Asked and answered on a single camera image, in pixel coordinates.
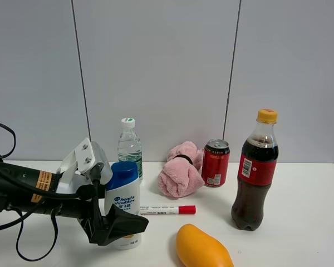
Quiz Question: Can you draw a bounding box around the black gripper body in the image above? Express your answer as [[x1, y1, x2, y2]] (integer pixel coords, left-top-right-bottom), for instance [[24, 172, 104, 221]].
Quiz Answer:
[[79, 182, 117, 246]]

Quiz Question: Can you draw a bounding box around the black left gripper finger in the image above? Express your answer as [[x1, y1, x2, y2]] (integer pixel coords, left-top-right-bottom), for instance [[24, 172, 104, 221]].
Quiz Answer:
[[106, 205, 149, 243]]

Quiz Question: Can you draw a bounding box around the white shampoo bottle blue cap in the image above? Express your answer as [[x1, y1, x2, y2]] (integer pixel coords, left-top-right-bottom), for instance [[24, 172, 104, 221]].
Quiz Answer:
[[104, 161, 143, 250]]

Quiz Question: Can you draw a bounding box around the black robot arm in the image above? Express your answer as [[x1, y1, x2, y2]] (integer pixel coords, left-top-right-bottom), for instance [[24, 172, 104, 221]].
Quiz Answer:
[[0, 155, 149, 246]]

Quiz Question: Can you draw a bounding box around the clear water bottle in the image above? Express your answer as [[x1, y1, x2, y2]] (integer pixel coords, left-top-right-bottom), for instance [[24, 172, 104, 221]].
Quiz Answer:
[[117, 117, 143, 183]]

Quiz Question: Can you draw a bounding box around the red cap whiteboard marker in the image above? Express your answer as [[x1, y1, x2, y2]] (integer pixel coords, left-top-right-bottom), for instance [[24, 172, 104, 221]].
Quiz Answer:
[[140, 205, 197, 215]]

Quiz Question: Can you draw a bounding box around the pink towel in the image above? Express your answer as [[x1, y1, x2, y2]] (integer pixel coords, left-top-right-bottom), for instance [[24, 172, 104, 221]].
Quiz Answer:
[[158, 141, 205, 198]]

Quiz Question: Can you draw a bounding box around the yellow mango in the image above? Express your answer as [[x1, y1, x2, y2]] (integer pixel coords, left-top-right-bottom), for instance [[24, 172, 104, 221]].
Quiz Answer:
[[175, 224, 234, 266]]

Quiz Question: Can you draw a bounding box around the red soda can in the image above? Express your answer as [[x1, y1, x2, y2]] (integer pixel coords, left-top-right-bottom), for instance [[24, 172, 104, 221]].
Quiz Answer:
[[202, 139, 230, 187]]

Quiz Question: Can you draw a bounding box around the cola bottle with red label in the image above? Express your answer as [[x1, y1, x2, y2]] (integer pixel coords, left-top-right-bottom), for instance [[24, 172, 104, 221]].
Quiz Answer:
[[231, 108, 279, 231]]

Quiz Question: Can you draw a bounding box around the black cable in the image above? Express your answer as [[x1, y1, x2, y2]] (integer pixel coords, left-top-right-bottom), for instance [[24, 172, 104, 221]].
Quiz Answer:
[[0, 122, 59, 262]]

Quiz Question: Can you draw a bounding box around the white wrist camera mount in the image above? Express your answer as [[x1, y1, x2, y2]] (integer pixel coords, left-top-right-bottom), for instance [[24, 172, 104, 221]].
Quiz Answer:
[[56, 138, 112, 194]]

